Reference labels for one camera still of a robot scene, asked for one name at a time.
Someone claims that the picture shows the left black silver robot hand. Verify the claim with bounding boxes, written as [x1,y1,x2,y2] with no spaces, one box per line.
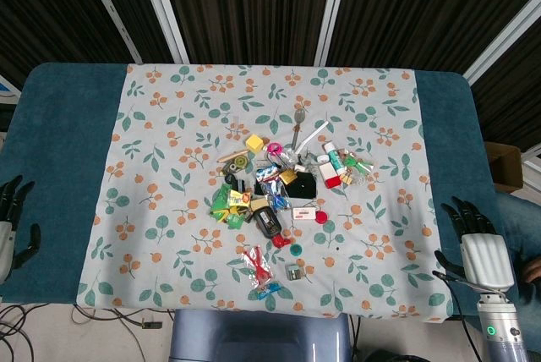
[0,174,42,285]

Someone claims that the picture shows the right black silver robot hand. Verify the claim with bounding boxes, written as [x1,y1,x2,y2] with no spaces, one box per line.
[434,196,516,295]

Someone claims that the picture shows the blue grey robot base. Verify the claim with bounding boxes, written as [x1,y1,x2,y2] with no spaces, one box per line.
[168,309,352,362]

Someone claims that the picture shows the black bottle with red cap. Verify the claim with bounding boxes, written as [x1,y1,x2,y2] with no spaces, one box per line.
[252,207,292,249]

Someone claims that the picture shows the person's blue jeans leg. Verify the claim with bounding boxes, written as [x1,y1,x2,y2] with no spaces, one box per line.
[494,190,541,329]

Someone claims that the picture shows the teal blue table cover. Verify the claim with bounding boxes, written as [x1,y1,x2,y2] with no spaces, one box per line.
[0,61,485,308]

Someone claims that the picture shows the brown cardboard box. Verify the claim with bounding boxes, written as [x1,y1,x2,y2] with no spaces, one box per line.
[484,141,523,192]

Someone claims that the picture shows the green toy in clear bag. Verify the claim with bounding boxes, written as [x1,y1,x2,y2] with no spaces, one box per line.
[340,150,375,185]

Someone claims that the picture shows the floral leaf print tablecloth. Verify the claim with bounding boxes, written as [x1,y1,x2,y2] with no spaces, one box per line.
[77,63,453,321]

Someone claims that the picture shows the red and white box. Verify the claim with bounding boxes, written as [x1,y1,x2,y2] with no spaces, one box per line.
[317,162,342,189]

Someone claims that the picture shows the white tube with green label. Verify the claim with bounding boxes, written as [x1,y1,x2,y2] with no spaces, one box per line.
[323,142,346,173]

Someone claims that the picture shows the white label tag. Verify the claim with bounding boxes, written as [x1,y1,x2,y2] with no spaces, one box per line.
[292,206,318,223]

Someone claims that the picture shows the black flat phone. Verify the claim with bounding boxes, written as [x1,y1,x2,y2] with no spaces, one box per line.
[253,171,319,200]

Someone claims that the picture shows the yellow sticky man toy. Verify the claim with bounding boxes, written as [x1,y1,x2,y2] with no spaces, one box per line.
[210,205,238,222]

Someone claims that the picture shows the green tea packet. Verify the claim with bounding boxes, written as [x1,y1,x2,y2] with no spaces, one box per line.
[210,184,242,223]

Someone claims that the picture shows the white plastic strip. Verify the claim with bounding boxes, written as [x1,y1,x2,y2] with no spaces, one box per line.
[295,120,330,155]

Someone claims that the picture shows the blue candy packet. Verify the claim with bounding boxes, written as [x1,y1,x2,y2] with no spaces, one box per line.
[256,282,282,299]

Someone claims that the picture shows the blue figure toy bag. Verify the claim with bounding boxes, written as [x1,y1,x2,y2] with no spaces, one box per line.
[254,167,288,213]

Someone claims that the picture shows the red sticky man toy bag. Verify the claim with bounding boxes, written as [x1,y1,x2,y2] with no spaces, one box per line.
[241,245,276,287]

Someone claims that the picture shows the yellow snack packet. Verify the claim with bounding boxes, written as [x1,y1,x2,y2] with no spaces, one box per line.
[227,190,253,206]

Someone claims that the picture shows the wooden stick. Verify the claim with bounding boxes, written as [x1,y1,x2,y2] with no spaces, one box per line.
[217,149,250,163]

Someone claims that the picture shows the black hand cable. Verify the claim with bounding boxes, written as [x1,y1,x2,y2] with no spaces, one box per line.
[431,271,483,362]

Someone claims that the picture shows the black floor cable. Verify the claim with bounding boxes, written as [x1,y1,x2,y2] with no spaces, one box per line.
[0,304,174,362]

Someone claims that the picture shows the white aluminium partition post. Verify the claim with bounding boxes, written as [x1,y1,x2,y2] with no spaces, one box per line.
[462,0,541,86]
[134,0,190,63]
[78,0,143,63]
[314,0,352,68]

